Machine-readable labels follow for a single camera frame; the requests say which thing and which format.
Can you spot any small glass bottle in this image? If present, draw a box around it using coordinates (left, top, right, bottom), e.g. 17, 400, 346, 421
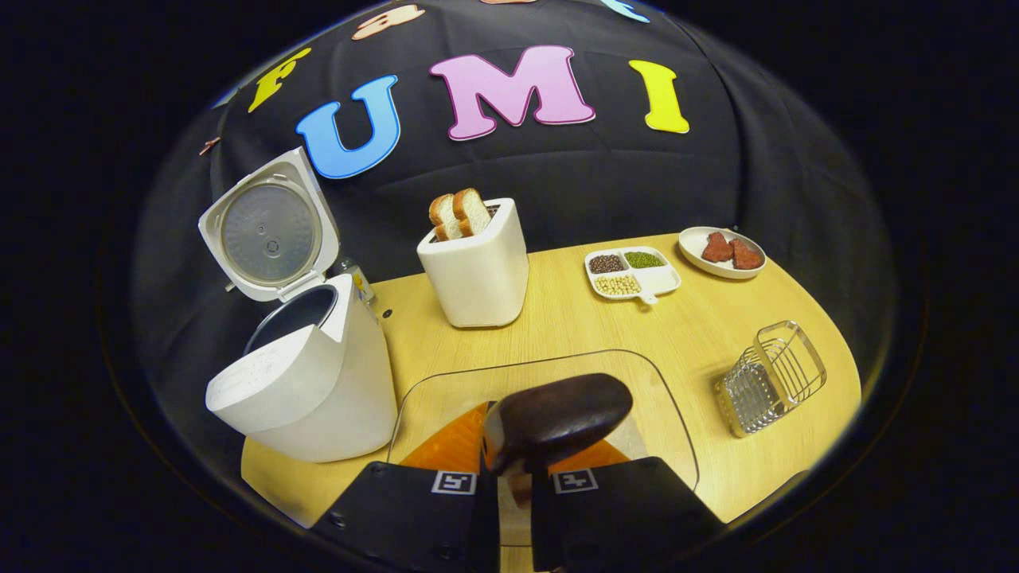
338, 259, 377, 307

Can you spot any brown wooden spoon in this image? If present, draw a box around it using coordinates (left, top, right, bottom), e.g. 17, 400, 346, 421
482, 372, 634, 510

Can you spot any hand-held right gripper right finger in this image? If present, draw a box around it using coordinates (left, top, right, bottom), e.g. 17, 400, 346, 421
529, 438, 727, 573

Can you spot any clear container of white rice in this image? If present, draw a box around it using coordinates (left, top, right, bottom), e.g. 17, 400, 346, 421
388, 349, 700, 550

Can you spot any white toaster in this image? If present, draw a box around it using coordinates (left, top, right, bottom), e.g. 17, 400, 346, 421
416, 197, 530, 329

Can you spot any metal wire chopstick holder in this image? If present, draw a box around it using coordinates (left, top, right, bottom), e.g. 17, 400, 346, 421
714, 320, 828, 439

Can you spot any toast bread slice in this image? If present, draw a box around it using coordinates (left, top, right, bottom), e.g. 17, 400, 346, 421
428, 193, 464, 242
452, 188, 493, 237

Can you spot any white divided bean dish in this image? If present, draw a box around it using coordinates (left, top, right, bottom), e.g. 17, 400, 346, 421
584, 247, 683, 306

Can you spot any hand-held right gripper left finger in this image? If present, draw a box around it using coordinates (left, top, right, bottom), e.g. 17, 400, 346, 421
310, 402, 502, 573

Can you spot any white rice cooker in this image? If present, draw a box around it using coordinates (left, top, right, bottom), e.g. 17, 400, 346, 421
197, 146, 399, 464

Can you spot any white round plate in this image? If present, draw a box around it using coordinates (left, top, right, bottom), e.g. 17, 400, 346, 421
678, 226, 767, 280

